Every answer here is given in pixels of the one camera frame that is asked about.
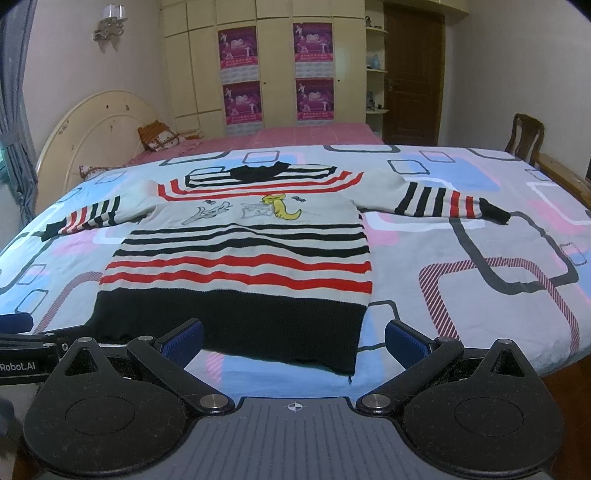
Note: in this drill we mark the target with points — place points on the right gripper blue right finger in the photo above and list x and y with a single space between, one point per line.
424 360

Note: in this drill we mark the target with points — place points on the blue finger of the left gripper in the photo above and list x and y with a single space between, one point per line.
16 323

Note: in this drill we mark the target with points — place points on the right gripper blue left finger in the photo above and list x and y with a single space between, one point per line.
163 360

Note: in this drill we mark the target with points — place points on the striped knit child sweater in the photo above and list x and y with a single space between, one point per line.
273 260

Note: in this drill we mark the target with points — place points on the patterned light blue bedspread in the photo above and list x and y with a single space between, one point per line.
472 280

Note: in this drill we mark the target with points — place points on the small patterned pillow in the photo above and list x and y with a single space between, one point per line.
87 172

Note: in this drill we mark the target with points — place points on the cream round headboard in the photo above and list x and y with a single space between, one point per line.
99 131

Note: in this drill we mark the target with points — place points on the orange plush toy pillow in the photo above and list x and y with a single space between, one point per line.
157 136

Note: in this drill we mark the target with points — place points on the wooden bed footboard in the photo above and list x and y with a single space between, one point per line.
564 177

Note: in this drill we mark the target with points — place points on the dark wooden chair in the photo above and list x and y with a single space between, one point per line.
526 138

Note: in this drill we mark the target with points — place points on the lower left pink poster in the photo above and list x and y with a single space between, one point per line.
242 103

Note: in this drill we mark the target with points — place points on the pink poster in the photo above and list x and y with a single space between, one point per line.
237 47
315 100
312 42
242 103

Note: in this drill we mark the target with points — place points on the lower right pink poster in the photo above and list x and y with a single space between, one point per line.
315 100

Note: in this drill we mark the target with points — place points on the grey curtain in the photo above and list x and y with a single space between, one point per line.
16 145

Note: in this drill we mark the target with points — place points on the dark brown wooden door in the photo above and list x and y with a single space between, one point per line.
415 64

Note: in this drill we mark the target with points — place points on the upper left pink poster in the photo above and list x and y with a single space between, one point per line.
237 47

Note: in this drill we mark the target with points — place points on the corner shelf unit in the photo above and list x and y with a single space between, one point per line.
376 36

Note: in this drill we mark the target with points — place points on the upper right pink poster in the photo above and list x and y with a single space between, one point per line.
312 42

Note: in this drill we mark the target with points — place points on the cream wardrobe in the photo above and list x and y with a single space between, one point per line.
195 80

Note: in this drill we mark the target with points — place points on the wall lamp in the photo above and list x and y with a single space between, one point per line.
111 24

